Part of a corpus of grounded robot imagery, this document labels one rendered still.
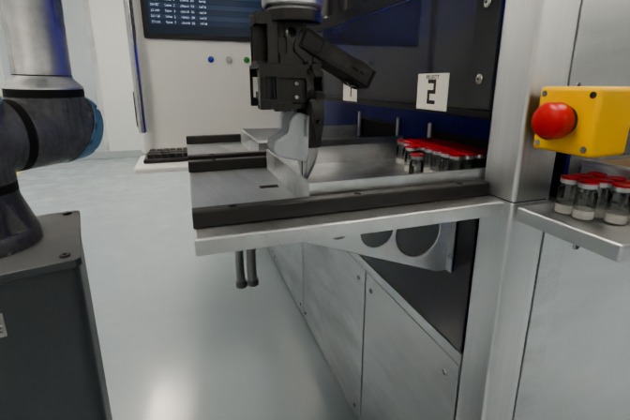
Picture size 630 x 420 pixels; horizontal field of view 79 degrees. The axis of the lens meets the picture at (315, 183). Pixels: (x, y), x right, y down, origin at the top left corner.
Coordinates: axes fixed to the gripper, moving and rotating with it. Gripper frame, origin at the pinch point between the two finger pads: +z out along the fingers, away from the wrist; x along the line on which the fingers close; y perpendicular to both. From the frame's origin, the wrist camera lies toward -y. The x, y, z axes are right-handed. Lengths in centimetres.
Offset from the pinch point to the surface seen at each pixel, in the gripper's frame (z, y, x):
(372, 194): 1.9, -5.8, 8.0
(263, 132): 2, -4, -54
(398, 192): 2.0, -9.5, 8.1
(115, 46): -58, 94, -544
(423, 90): -10.4, -24.0, -9.3
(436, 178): 1.2, -16.6, 6.0
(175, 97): -7, 18, -89
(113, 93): 3, 104, -544
